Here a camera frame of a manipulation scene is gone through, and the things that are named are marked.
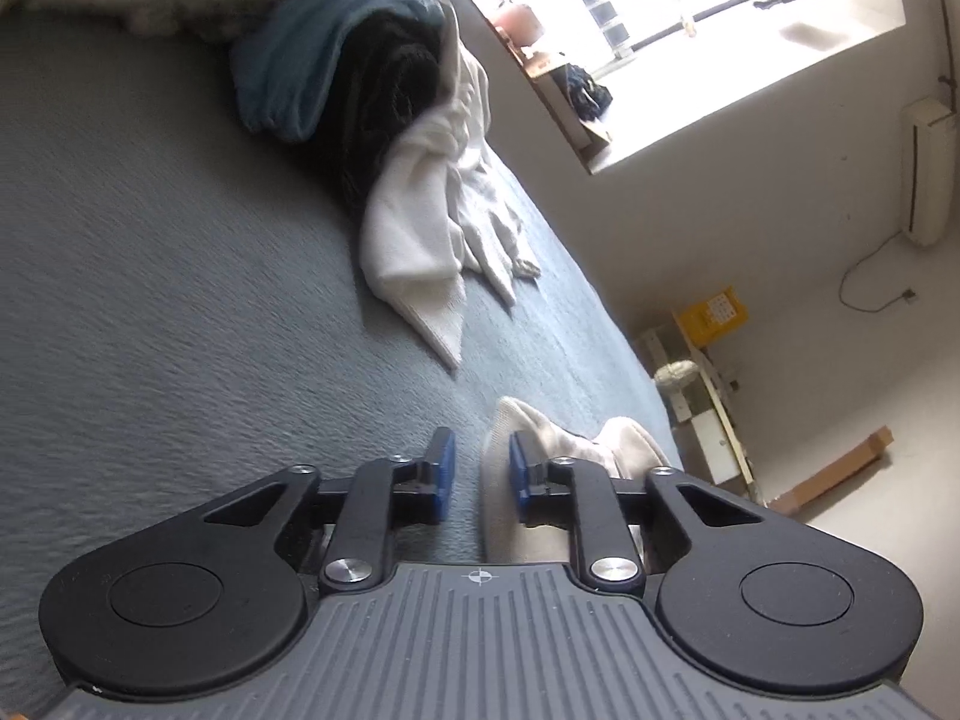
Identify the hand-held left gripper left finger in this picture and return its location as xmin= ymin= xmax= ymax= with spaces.
xmin=202 ymin=426 xmax=457 ymax=595

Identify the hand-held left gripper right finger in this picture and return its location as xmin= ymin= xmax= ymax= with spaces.
xmin=508 ymin=431 xmax=766 ymax=596

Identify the beige zip jacket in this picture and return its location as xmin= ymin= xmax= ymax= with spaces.
xmin=480 ymin=396 xmax=676 ymax=567

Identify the dark clothes bundle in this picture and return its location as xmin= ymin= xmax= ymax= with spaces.
xmin=564 ymin=64 xmax=612 ymax=121

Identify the wooden desk with drawers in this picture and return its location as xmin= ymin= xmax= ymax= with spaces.
xmin=637 ymin=322 xmax=766 ymax=503

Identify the white sweatshirt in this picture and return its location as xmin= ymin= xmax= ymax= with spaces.
xmin=358 ymin=0 xmax=542 ymax=370

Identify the yellow box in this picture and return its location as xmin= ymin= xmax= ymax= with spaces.
xmin=673 ymin=286 xmax=749 ymax=346

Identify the grey-blue bed blanket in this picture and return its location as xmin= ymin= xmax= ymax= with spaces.
xmin=0 ymin=7 xmax=685 ymax=691

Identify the cardboard box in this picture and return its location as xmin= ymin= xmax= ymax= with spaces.
xmin=555 ymin=64 xmax=617 ymax=160

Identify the wooden window sill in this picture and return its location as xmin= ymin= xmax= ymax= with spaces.
xmin=495 ymin=22 xmax=625 ymax=175

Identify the blue folded sweater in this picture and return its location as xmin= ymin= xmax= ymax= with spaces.
xmin=229 ymin=0 xmax=448 ymax=143

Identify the pink and white pot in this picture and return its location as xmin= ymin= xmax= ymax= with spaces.
xmin=491 ymin=0 xmax=542 ymax=46

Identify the window security grille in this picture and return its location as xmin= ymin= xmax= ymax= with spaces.
xmin=450 ymin=0 xmax=826 ymax=68

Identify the white air conditioner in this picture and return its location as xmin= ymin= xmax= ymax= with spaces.
xmin=900 ymin=97 xmax=957 ymax=247

